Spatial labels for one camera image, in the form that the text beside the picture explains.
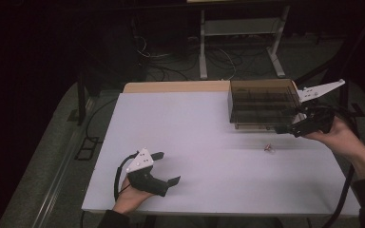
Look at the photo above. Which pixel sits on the metal floor rail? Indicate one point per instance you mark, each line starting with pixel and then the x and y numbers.
pixel 60 177

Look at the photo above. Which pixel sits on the white metal table frame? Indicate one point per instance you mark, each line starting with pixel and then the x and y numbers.
pixel 202 47

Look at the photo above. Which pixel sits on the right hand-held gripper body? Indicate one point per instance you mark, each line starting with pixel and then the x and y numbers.
pixel 316 122

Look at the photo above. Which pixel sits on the black metal stand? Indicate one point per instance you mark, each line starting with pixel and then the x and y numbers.
pixel 344 95
pixel 81 95

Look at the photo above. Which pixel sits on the smoky transparent drawer organizer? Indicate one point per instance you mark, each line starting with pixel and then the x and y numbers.
pixel 263 101

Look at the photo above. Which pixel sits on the person's left hand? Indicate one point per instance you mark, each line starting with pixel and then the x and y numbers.
pixel 130 198

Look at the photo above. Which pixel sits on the small pink trinket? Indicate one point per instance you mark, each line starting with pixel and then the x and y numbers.
pixel 268 147

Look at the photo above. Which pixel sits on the person's right hand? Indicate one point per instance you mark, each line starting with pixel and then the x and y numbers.
pixel 339 139

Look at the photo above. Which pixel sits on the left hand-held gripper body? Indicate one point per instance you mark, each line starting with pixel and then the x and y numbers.
pixel 145 180

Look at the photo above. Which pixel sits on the black floor frame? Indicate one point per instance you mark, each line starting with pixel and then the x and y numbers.
pixel 79 155

